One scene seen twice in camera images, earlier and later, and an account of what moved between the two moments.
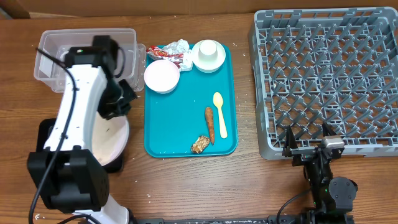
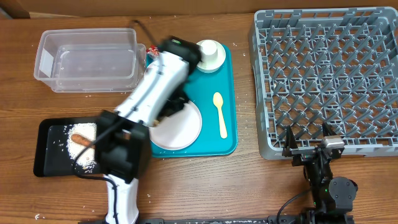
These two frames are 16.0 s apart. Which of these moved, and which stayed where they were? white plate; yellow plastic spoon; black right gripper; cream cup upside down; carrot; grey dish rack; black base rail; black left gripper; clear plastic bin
Moved: white plate; black left gripper; carrot
Stayed: yellow plastic spoon; black base rail; black right gripper; cream cup upside down; grey dish rack; clear plastic bin
